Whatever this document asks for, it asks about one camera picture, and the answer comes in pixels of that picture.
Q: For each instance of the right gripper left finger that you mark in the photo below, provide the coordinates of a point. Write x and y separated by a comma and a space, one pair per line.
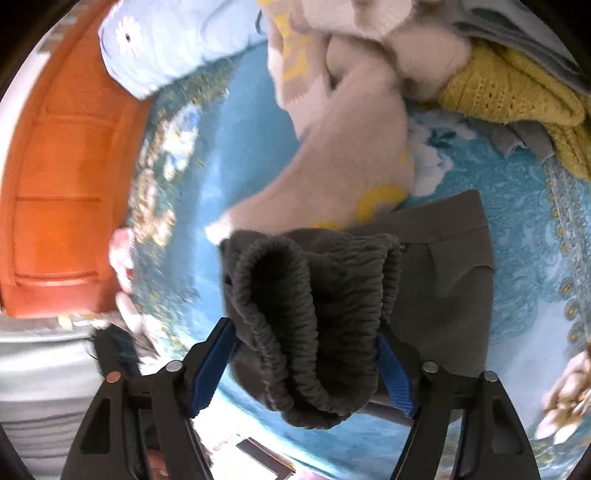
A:
129, 416

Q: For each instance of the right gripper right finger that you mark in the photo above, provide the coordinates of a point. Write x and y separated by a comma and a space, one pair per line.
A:
492, 444

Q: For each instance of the dark grey sweatpants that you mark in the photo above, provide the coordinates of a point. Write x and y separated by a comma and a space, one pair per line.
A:
308, 306

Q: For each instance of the pink folded garment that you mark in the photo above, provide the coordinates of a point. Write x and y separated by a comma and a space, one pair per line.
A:
120, 251

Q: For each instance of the teal floral bed blanket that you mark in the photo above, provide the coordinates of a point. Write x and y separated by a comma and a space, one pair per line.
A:
217, 135

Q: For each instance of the light blue floral quilt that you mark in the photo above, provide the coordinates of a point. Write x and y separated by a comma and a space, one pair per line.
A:
146, 45

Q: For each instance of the mustard yellow knit sweater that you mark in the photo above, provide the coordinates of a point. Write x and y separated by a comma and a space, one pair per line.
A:
501, 85

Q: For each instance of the beige fuzzy sweater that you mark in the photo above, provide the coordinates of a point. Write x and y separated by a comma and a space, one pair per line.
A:
343, 71

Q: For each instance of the orange wooden bed frame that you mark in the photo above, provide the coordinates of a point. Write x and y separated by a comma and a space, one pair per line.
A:
66, 181

